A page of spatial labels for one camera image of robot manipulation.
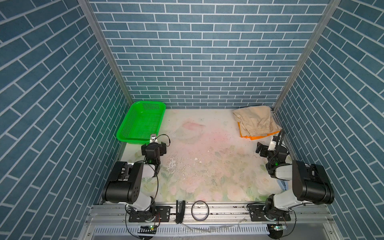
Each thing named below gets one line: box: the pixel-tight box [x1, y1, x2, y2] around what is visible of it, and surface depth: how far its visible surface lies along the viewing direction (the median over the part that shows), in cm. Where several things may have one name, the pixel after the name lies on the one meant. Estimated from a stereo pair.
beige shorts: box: [233, 105, 283, 137], surface depth 105 cm
